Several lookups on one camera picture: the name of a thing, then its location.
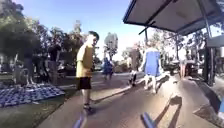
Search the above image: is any person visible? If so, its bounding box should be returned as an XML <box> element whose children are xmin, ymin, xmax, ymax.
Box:
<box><xmin>101</xmin><ymin>46</ymin><xmax>114</xmax><ymax>81</ymax></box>
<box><xmin>177</xmin><ymin>46</ymin><xmax>189</xmax><ymax>79</ymax></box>
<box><xmin>127</xmin><ymin>43</ymin><xmax>143</xmax><ymax>88</ymax></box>
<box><xmin>75</xmin><ymin>30</ymin><xmax>100</xmax><ymax>114</ymax></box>
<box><xmin>139</xmin><ymin>41</ymin><xmax>164</xmax><ymax>94</ymax></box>

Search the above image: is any grass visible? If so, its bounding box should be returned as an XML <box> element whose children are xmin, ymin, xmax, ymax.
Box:
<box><xmin>0</xmin><ymin>74</ymin><xmax>81</xmax><ymax>128</ymax></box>

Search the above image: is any dark roofed shelter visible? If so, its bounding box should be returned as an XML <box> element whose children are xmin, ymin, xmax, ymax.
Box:
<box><xmin>122</xmin><ymin>0</ymin><xmax>224</xmax><ymax>88</ymax></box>

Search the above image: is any tree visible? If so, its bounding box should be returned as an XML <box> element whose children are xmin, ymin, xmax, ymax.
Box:
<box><xmin>103</xmin><ymin>32</ymin><xmax>119</xmax><ymax>61</ymax></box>

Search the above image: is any blue patterned ground mat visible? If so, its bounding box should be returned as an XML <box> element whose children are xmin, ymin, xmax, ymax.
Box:
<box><xmin>0</xmin><ymin>83</ymin><xmax>66</xmax><ymax>108</ymax></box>

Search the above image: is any robot's own part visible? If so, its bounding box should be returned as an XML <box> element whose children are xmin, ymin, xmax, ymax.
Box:
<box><xmin>140</xmin><ymin>112</ymin><xmax>158</xmax><ymax>128</ymax></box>
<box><xmin>72</xmin><ymin>114</ymin><xmax>87</xmax><ymax>128</ymax></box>

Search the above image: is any reddish brown paved path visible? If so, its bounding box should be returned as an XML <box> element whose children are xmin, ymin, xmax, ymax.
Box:
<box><xmin>36</xmin><ymin>71</ymin><xmax>224</xmax><ymax>128</ymax></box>

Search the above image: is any row of trees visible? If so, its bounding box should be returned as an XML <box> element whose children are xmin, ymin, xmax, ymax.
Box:
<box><xmin>0</xmin><ymin>0</ymin><xmax>101</xmax><ymax>78</ymax></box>

